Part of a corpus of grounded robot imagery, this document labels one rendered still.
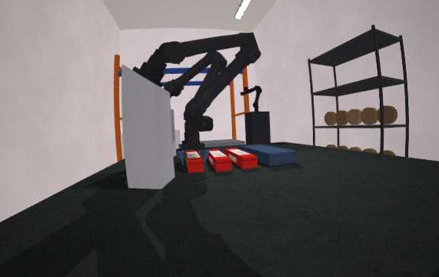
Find blue rectangular platform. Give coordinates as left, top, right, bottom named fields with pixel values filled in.
left=241, top=145, right=297, bottom=167

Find red box with white label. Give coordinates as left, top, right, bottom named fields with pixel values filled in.
left=185, top=150, right=204, bottom=173
left=208, top=149, right=232, bottom=172
left=224, top=148, right=258, bottom=169

